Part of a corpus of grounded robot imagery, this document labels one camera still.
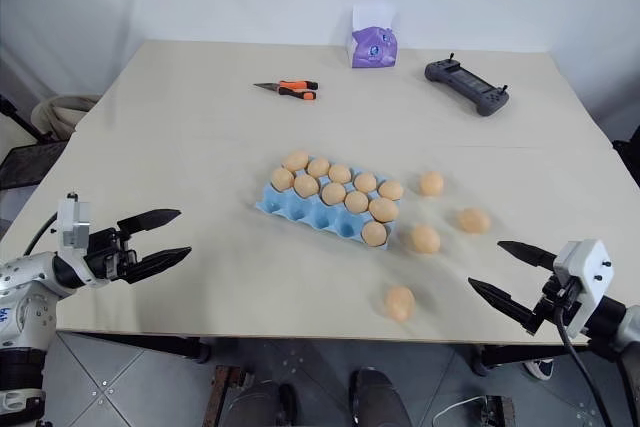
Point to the beige padded chair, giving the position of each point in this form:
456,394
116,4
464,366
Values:
60,114

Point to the rusty brown metal bracket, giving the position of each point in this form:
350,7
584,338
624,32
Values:
224,394
497,411

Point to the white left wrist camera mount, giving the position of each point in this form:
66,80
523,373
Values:
74,227

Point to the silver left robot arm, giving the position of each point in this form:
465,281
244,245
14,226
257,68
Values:
25,277

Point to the black tripod stand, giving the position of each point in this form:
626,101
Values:
17,119

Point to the grey remote controller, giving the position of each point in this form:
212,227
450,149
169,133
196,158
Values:
467,84

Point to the blue shoe white sole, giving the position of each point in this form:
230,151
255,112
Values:
541,368

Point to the blue egg tray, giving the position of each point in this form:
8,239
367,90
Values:
300,214

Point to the dark rounded shape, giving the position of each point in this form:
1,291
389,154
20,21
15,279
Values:
375,397
260,404

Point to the black table frame bar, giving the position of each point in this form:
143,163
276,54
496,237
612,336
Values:
150,343
510,357

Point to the brown egg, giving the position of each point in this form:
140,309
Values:
383,209
306,186
365,182
333,193
318,167
391,190
374,234
296,160
357,201
425,239
340,173
400,302
431,183
473,220
282,179

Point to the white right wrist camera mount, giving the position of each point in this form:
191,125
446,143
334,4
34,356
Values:
587,267

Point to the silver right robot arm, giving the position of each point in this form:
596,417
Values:
625,324

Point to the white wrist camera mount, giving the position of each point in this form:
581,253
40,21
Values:
587,267
74,227

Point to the orange and black pliers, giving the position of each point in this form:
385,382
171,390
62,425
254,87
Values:
297,88

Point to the black equipment piece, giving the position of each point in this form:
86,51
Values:
629,157

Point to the black mesh panel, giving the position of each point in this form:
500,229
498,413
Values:
30,162

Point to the purple tissue box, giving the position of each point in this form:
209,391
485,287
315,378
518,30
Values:
372,47

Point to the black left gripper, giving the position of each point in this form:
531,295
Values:
107,257

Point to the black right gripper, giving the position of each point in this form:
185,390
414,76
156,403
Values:
555,297

